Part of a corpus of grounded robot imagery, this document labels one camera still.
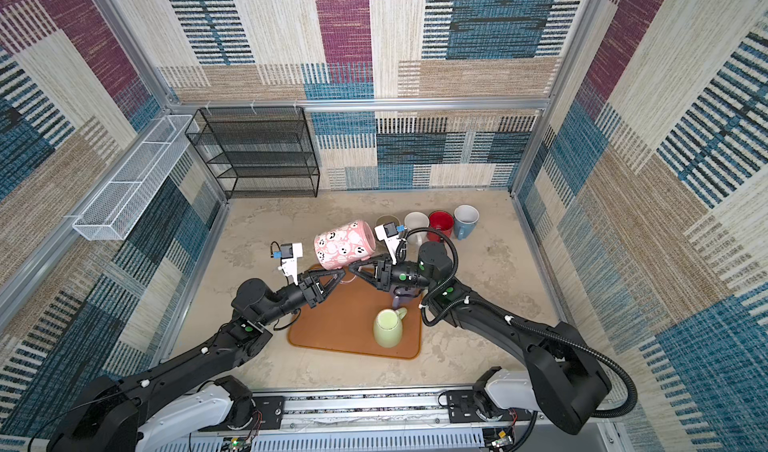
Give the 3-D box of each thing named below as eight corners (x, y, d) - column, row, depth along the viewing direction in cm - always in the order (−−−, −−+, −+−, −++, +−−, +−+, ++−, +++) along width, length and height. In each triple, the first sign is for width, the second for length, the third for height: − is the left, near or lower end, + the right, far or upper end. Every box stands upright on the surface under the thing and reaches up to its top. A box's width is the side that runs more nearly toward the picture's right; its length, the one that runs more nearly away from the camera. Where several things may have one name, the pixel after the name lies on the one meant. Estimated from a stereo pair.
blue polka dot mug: (452, 245, 106) (457, 226, 98) (449, 223, 113) (453, 204, 105) (475, 245, 106) (482, 226, 98) (470, 223, 113) (477, 204, 105)
